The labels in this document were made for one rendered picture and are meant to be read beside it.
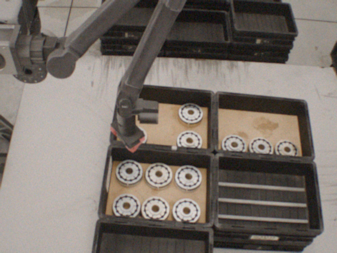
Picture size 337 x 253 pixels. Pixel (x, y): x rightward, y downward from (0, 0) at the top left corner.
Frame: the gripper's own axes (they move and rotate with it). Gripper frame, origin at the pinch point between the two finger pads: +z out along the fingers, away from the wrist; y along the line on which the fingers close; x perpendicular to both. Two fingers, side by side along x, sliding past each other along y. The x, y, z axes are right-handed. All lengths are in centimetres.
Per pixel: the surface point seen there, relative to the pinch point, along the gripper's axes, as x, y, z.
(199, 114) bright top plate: -39.3, 2.5, 20.7
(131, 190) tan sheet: 3.5, -5.5, 23.0
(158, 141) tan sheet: -18.5, 4.5, 23.4
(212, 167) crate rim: -22.4, -20.9, 14.0
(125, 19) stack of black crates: -76, 101, 58
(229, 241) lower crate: -12, -44, 26
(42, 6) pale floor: -65, 202, 107
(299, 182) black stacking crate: -49, -46, 24
